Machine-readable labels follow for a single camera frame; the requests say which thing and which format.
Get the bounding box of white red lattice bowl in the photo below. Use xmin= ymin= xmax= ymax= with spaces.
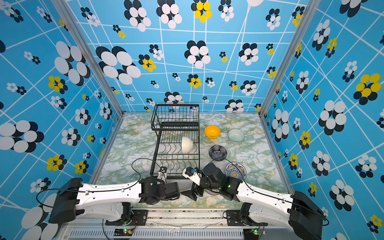
xmin=206 ymin=189 xmax=220 ymax=196

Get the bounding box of plain white bowl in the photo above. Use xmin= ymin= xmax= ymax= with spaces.
xmin=182 ymin=137 xmax=194 ymax=154

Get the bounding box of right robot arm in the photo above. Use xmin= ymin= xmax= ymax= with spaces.
xmin=182 ymin=163 xmax=326 ymax=240

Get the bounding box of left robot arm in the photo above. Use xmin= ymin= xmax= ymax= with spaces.
xmin=49 ymin=177 xmax=180 ymax=225

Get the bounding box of black two-tier dish rack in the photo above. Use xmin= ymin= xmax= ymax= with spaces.
xmin=150 ymin=104 xmax=200 ymax=180

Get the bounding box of blue yellow floral bowl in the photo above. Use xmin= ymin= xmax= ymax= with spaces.
xmin=225 ymin=163 xmax=247 ymax=181

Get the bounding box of dark blue patterned bowl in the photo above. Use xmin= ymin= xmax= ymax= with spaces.
xmin=209 ymin=145 xmax=228 ymax=162

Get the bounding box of pale green glass bowl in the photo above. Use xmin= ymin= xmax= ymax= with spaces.
xmin=228 ymin=129 xmax=245 ymax=143

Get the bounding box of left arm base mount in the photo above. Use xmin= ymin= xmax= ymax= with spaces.
xmin=105 ymin=209 xmax=149 ymax=226

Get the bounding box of aluminium front rail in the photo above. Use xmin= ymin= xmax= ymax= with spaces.
xmin=56 ymin=209 xmax=299 ymax=240

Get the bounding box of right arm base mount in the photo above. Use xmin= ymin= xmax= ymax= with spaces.
xmin=223 ymin=210 xmax=269 ymax=227

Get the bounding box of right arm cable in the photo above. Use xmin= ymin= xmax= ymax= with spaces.
xmin=223 ymin=158 xmax=330 ymax=226

